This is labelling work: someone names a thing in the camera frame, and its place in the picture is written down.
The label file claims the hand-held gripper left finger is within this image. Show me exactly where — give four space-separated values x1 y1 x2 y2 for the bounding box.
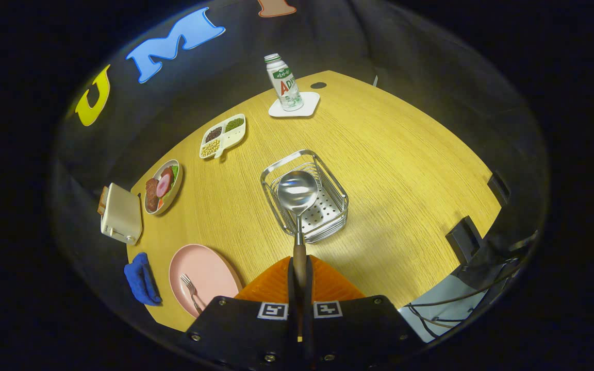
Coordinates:
176 256 301 371

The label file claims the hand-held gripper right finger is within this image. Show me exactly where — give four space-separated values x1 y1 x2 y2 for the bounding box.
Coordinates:
303 255 424 371

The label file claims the wooden-handled metal fork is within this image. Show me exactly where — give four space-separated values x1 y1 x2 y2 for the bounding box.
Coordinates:
180 274 204 315

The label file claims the wooden-handled metal spoon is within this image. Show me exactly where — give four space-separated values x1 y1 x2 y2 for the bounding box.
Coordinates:
277 171 319 292

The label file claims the pink plate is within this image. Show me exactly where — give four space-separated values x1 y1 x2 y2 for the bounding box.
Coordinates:
169 244 243 318

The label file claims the blue cloth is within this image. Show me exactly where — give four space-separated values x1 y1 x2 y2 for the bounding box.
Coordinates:
124 252 162 307

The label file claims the black table clamp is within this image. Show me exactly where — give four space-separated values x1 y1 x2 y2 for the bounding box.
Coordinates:
445 216 483 265
487 171 511 206

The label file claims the plate of meat and vegetables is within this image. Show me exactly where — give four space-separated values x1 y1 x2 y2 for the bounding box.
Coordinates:
144 159 184 215

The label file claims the white toaster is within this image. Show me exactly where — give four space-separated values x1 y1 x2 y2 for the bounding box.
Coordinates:
101 183 143 245

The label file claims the white divided dish of beans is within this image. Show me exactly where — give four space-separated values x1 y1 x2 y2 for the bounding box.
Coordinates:
199 114 246 160

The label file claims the white square coaster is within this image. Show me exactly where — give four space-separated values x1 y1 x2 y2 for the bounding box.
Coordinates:
268 92 321 118

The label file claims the clear bottle with green cap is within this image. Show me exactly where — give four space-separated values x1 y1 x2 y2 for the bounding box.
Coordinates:
264 53 304 112

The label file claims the black cable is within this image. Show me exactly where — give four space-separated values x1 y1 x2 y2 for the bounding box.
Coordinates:
405 258 522 341

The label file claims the metal wire cutlery basket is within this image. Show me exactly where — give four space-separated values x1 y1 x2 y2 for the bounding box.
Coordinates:
260 149 349 244

